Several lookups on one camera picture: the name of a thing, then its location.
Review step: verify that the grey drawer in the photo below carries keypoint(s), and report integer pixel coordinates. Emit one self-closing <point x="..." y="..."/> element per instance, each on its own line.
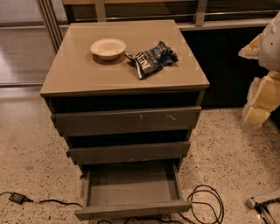
<point x="128" y="153"/>
<point x="132" y="189"/>
<point x="125" y="121"/>

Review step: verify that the white bowl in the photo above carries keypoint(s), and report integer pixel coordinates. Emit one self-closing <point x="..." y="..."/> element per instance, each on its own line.
<point x="108" y="48"/>

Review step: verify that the grey middle drawer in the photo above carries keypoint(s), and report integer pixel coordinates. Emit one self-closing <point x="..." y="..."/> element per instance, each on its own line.
<point x="128" y="153"/>

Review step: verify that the grey top drawer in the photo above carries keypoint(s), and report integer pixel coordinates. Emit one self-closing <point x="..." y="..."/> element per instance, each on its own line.
<point x="125" y="121"/>

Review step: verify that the grey bottom drawer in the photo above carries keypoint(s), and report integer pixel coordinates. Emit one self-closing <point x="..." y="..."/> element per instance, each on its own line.
<point x="132" y="189"/>

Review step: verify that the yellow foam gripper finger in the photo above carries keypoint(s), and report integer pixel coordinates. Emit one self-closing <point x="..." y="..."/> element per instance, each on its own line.
<point x="250" y="51"/>
<point x="263" y="98"/>

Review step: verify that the white power strip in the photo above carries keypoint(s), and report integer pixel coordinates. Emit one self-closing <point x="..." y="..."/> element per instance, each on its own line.
<point x="269" y="197"/>

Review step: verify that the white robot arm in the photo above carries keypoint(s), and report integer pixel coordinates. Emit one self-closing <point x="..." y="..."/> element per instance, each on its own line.
<point x="269" y="47"/>

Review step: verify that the blue chip bag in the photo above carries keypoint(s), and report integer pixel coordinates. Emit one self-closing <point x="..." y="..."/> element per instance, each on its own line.
<point x="153" y="60"/>

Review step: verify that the black power adapter with cable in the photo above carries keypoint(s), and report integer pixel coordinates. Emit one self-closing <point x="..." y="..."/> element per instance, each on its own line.
<point x="21" y="199"/>

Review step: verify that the metal railing frame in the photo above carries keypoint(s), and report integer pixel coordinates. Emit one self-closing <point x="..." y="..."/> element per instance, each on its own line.
<point x="203" y="22"/>

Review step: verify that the grey three-drawer cabinet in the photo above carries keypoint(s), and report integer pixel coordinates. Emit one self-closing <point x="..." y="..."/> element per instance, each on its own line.
<point x="79" y="81"/>

